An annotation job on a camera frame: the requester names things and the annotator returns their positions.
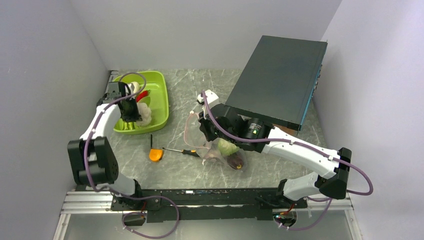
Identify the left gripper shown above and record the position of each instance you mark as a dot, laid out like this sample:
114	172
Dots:
135	116

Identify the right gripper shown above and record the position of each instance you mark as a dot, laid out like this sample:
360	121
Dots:
204	127

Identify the white cauliflower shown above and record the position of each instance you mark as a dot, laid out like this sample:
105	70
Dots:
145	114

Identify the red chili pepper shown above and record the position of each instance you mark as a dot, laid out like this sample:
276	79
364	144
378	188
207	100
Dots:
142	95

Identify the green cabbage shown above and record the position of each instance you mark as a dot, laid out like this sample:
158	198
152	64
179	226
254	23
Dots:
226	148

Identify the clear zip top bag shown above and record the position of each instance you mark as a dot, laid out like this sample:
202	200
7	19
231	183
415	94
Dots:
207	150

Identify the dark red onion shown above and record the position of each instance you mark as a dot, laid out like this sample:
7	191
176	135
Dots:
235	161

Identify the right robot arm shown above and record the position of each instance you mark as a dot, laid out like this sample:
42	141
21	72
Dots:
330	168

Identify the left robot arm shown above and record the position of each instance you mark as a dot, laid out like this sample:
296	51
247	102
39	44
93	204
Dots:
92	160

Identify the celery stalk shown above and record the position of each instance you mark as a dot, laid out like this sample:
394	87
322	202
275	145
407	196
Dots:
134	87

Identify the green plastic tray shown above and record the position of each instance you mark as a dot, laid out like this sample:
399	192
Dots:
157	100

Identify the black yellow screwdriver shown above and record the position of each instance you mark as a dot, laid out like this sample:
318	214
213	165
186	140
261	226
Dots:
183	151

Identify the orange tape measure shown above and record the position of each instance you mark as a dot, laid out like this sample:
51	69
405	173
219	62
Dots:
155	155

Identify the dark grey box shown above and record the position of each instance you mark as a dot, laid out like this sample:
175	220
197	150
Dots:
278	81

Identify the wooden block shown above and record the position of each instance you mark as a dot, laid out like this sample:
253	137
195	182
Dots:
286	130

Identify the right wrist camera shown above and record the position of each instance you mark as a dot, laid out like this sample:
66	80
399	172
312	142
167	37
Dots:
211	98

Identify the aluminium frame rail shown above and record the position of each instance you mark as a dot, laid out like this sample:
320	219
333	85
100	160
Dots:
81	203

